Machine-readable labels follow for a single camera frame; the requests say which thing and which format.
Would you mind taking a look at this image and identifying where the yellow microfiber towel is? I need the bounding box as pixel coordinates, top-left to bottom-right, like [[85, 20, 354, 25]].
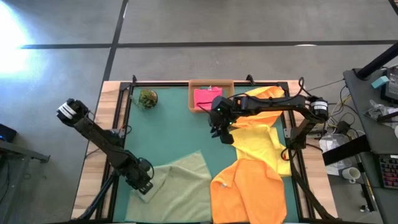
[[229, 123, 293, 177]]

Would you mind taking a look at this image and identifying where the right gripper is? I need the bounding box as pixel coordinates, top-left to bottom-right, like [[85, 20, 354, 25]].
[[208, 95, 237, 145]]

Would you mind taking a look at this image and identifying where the light green microfiber towel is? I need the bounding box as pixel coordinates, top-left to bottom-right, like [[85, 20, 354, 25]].
[[124, 150, 214, 223]]

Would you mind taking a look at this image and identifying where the grey side desk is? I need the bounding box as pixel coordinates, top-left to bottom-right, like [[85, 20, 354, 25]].
[[343, 65, 398, 224]]

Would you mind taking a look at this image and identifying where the black equipment stand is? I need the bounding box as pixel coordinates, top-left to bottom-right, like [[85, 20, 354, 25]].
[[0, 139, 51, 224]]

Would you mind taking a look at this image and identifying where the black pole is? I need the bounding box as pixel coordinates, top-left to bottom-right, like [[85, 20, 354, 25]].
[[355, 42, 398, 81]]

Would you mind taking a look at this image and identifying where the pink microfiber towel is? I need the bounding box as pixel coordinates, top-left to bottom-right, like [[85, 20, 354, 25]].
[[193, 86, 224, 110]]

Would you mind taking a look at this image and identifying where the small potted plant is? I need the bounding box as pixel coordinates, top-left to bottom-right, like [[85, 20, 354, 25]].
[[129, 88, 159, 111]]

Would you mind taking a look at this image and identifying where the black table frame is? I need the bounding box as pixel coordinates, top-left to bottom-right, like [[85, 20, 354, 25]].
[[70, 73, 340, 224]]

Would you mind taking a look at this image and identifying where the black desktop device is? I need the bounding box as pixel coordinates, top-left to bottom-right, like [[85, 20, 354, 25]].
[[381, 65, 398, 104]]

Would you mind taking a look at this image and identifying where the dark backlit keyboard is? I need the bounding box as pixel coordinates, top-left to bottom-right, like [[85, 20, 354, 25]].
[[377, 154, 398, 190]]

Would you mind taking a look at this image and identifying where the teal table mat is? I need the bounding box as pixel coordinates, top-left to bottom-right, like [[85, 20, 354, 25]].
[[112, 85, 300, 223]]

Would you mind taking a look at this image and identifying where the teal foam block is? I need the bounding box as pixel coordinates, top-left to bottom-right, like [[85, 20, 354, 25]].
[[371, 75, 391, 90]]

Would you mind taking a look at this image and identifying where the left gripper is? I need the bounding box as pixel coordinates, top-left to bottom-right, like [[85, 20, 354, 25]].
[[124, 157, 155, 196]]

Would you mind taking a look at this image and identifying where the orange microfiber towel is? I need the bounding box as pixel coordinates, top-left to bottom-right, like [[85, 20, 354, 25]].
[[230, 85, 286, 129]]

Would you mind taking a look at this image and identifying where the white mug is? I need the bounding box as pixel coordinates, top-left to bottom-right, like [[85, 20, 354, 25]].
[[341, 166, 362, 182]]

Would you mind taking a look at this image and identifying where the translucent plastic bin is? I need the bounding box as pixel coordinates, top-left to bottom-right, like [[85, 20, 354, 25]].
[[187, 78, 236, 113]]

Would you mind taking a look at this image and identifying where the clear plastic bag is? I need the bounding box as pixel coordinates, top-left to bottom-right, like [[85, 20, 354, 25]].
[[363, 98, 398, 123]]

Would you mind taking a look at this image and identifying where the white paper bag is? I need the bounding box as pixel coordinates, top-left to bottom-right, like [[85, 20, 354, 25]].
[[317, 136, 346, 177]]

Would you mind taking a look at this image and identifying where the black desk beam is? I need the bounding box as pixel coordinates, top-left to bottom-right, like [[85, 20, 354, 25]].
[[321, 134, 371, 166]]

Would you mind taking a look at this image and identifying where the black device with blue light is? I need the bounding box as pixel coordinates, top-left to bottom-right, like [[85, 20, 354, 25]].
[[0, 123, 18, 144]]

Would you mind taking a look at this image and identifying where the orange towel with white label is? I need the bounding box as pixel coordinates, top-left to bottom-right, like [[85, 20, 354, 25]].
[[210, 157, 288, 224]]

